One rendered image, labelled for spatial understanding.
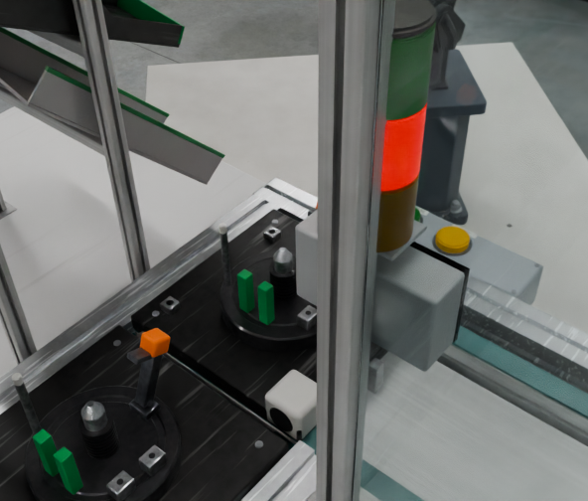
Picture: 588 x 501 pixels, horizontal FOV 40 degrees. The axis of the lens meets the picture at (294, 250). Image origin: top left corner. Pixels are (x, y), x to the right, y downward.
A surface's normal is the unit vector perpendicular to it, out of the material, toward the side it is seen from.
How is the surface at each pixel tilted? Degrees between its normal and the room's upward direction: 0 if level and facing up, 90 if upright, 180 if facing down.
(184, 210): 0
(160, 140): 90
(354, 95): 90
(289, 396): 0
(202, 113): 0
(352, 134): 90
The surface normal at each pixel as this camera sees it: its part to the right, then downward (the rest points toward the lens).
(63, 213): -0.01, -0.74
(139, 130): 0.64, 0.50
